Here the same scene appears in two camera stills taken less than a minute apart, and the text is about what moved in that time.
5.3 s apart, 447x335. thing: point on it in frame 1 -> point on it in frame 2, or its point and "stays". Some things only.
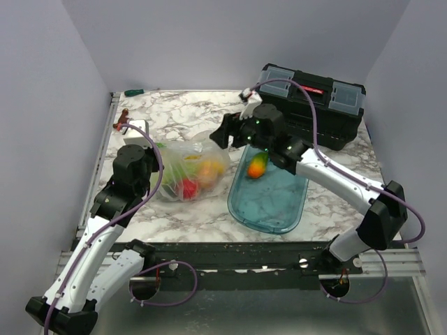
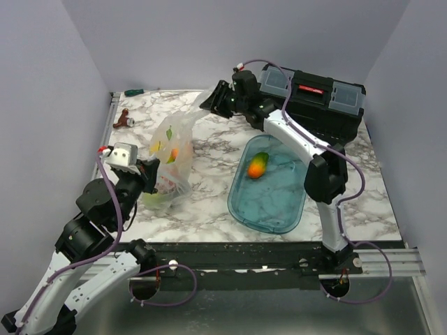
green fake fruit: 172,175 -> 156,199
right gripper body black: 244,132 -> 224,102
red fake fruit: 190,189 -> 165,185
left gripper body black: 153,166 stays
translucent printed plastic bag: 193,168 -> 172,144
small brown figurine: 123,119 stays
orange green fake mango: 257,165 stays
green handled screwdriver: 133,92 stays
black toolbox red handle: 339,107 stays
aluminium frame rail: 399,262 stays
